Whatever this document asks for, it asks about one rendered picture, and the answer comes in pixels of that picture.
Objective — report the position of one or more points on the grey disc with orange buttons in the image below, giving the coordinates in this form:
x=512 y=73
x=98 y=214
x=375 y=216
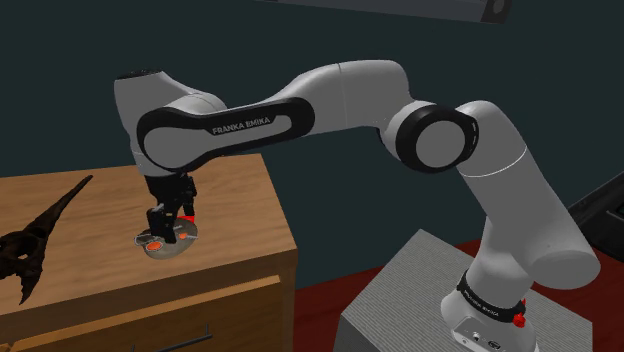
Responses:
x=161 y=249

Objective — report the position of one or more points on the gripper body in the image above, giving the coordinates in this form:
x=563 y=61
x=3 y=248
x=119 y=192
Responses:
x=168 y=190

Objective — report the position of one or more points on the wooden chest of drawers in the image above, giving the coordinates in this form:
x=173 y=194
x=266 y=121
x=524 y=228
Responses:
x=234 y=209

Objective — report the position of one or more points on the black furniture piece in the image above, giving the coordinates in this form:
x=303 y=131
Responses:
x=602 y=214

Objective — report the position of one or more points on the grey ribbed robot stand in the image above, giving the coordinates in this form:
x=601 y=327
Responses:
x=400 y=302

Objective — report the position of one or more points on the dark bird skull figure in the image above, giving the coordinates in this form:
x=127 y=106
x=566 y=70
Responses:
x=29 y=244

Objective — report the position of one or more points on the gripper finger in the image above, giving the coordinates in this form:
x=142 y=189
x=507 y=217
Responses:
x=163 y=224
x=187 y=208

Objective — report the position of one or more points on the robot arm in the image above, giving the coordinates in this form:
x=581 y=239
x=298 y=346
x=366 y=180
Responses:
x=512 y=214

